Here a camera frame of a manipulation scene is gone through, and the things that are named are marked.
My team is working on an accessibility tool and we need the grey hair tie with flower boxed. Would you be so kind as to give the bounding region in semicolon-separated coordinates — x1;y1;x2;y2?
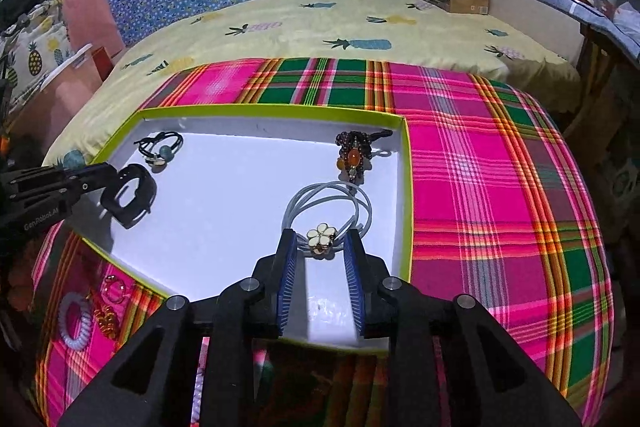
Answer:
280;180;374;261

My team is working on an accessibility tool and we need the black hair tie with bead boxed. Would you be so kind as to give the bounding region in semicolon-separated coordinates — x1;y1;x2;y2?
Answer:
132;130;185;168

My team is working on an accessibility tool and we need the yellow-green shallow tray box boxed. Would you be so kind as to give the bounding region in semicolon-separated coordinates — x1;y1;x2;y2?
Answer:
67;102;414;353

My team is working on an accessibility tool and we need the yellow pineapple bed sheet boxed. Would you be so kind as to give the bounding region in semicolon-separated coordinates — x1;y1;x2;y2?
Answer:
44;0;580;165

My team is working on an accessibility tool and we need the pineapple print pillow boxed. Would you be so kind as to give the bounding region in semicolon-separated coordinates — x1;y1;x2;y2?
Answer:
1;0;75;108

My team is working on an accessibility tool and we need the dark beaded bracelet charm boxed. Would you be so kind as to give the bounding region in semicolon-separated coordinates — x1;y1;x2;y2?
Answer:
335;129;393;185

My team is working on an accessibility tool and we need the black smart wristband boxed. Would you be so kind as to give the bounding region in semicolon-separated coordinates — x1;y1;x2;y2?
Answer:
100;164;157;229

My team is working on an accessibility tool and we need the lavender spiral hair tie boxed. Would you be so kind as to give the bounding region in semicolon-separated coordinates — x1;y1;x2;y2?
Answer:
57;291;94;351

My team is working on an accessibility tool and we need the folded grey umbrella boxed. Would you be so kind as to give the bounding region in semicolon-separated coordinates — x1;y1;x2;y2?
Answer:
499;0;640;53

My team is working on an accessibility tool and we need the red orange knotted cord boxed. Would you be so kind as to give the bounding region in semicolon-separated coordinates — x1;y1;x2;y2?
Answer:
92;300;122;341

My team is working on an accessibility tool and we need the pink plaid tablecloth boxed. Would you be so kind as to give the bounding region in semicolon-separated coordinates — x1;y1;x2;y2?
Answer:
34;58;614;426

